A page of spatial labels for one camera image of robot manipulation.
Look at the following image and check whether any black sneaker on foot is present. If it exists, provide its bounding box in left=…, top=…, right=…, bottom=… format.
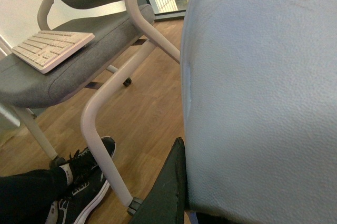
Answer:
left=48, top=148, right=107, bottom=188

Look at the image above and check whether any black trouser leg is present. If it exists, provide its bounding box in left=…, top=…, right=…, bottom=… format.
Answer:
left=1, top=168, right=72, bottom=223

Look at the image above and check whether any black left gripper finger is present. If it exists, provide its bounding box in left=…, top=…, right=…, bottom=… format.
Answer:
left=129, top=137, right=187, bottom=224

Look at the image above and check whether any white keyboard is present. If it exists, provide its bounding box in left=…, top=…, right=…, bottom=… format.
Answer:
left=12, top=30, right=95, bottom=74

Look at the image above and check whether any grey fabric chair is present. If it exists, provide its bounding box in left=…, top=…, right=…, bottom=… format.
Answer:
left=1, top=0, right=180, bottom=215

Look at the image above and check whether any light blue slipper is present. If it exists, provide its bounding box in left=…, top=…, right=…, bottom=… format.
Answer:
left=180, top=0, right=336, bottom=223

